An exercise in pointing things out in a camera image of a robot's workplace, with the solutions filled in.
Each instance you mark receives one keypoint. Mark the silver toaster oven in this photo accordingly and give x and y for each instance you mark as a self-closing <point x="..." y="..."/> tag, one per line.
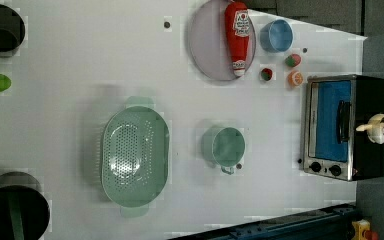
<point x="335" y="107"/>

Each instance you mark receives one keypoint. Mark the green mug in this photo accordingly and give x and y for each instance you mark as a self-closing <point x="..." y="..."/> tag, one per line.
<point x="224" y="146"/>

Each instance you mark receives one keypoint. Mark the blue metal frame rail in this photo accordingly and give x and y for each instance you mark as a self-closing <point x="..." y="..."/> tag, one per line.
<point x="330" y="223"/>

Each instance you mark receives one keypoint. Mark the green perforated colander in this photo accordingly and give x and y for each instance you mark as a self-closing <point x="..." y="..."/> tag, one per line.
<point x="135" y="156"/>

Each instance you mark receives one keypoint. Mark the black cylinder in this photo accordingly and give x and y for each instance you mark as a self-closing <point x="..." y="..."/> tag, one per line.
<point x="12" y="29"/>
<point x="24" y="210"/>

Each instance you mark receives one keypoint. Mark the red green plush fruit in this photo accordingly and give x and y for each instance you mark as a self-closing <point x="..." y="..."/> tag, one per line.
<point x="293" y="60"/>

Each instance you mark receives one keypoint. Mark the yellow red button box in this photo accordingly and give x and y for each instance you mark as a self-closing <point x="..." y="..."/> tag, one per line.
<point x="363" y="231"/>

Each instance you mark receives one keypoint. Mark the orange slice toy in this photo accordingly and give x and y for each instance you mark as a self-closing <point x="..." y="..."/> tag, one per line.
<point x="295" y="78"/>

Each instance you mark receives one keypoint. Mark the yellow plush peeled banana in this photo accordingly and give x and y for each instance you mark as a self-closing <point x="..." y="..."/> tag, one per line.
<point x="374" y="129"/>

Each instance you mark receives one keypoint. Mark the grey round plate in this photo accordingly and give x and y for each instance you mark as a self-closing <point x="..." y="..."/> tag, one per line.
<point x="208" y="43"/>

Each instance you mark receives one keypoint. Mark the black cylinder top left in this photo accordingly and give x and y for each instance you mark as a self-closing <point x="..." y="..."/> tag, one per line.
<point x="12" y="29"/>

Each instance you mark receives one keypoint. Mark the blue cup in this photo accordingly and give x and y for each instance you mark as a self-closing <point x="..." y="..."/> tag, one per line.
<point x="276" y="36"/>

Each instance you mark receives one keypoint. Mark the black cylinder bottom left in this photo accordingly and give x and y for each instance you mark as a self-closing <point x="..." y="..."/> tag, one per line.
<point x="24" y="210"/>

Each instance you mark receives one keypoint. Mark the red plush ketchup bottle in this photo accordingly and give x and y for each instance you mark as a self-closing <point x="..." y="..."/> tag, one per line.
<point x="237" y="29"/>

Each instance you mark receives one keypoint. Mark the plush strawberry toy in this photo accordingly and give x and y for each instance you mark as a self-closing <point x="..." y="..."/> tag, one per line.
<point x="266" y="74"/>

